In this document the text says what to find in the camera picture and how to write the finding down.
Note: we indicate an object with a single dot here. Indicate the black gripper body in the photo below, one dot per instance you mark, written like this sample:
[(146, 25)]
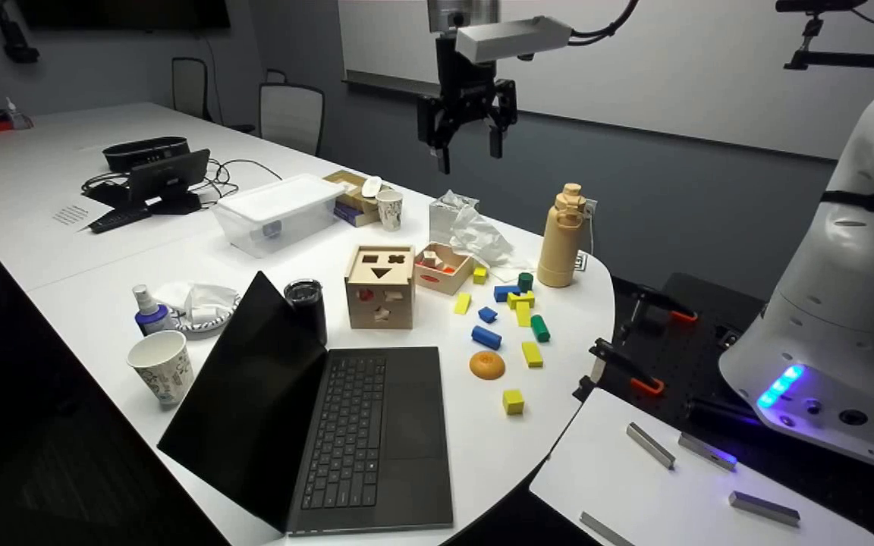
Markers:
[(467, 79)]

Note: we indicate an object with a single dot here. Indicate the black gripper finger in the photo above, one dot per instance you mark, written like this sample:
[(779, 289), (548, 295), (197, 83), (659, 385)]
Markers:
[(439, 124), (503, 110)]

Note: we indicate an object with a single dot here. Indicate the blue rectangular block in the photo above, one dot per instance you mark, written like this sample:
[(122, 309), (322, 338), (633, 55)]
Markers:
[(487, 338)]

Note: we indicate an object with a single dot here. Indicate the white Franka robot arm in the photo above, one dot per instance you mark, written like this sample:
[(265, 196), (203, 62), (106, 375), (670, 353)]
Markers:
[(843, 275)]

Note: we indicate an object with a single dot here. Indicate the small yellow block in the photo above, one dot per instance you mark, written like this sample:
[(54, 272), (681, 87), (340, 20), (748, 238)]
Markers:
[(482, 275)]

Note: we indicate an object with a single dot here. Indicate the dark green block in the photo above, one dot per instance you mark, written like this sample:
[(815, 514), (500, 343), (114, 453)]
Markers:
[(527, 282)]

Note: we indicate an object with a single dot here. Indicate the wooden shape sorter box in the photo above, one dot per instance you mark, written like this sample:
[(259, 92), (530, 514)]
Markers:
[(380, 289)]

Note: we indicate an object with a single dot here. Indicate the yellow triangular block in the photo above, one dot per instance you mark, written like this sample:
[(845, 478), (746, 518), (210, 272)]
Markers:
[(464, 305)]

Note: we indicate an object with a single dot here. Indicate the small blue block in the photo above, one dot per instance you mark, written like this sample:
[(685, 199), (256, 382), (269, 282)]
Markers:
[(487, 313)]

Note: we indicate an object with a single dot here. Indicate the green rectangular block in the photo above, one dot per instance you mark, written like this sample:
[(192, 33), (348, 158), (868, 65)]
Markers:
[(539, 330)]

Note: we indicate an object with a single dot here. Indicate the yellow rectangular block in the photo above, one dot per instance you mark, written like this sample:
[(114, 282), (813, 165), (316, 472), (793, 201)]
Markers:
[(532, 353)]

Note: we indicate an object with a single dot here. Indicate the orange dome block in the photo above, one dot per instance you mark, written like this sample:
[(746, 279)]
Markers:
[(487, 364)]

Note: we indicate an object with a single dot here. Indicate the yellow cube block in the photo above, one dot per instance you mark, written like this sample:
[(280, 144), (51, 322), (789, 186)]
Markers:
[(513, 401)]

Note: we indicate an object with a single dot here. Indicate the white paper cup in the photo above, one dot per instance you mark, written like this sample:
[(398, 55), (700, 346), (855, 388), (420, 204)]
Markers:
[(391, 208)]

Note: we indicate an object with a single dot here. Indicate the crumpled clear plastic bag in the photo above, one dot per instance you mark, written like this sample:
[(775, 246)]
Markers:
[(484, 238)]

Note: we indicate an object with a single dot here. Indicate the tan insulated bottle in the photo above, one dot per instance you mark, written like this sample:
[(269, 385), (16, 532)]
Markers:
[(562, 244)]

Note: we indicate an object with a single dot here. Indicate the grey office chair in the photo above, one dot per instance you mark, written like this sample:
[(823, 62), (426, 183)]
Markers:
[(290, 116), (191, 88)]

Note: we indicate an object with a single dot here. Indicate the clear plastic storage container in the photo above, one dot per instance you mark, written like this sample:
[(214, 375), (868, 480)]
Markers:
[(275, 213)]

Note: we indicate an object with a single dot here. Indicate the black cylindrical cup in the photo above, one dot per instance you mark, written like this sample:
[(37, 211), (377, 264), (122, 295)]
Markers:
[(309, 305)]

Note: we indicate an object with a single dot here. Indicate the black orange clamp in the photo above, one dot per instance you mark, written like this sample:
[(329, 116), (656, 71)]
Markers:
[(633, 372), (665, 309)]

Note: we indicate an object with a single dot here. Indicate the black open laptop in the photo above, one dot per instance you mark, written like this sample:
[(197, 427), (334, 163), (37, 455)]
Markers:
[(357, 434)]

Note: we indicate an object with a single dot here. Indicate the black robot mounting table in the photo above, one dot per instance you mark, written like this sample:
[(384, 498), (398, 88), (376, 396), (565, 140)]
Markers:
[(706, 375)]

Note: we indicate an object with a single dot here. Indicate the small blue spray bottle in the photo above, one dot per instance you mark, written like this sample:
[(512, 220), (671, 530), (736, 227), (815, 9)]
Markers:
[(149, 312)]

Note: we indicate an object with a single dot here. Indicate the grey metal strip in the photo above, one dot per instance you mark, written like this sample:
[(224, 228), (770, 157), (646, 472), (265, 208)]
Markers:
[(710, 453), (651, 446), (764, 508), (604, 530)]

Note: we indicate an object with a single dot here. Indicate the printed paper cup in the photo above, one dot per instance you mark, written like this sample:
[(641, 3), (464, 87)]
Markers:
[(163, 369)]

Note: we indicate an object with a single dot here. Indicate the white flat board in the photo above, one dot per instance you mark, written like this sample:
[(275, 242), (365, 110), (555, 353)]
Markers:
[(659, 506)]

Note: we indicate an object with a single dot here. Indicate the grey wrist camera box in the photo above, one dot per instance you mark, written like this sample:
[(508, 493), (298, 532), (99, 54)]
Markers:
[(512, 37)]

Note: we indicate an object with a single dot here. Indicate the black wall television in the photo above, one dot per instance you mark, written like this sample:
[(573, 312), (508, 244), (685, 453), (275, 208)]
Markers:
[(122, 14)]

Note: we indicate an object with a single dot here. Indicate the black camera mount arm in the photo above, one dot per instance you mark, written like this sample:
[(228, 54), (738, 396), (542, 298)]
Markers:
[(843, 58)]

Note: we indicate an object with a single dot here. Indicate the black wall mounted camera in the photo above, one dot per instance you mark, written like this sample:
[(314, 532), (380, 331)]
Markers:
[(14, 34)]

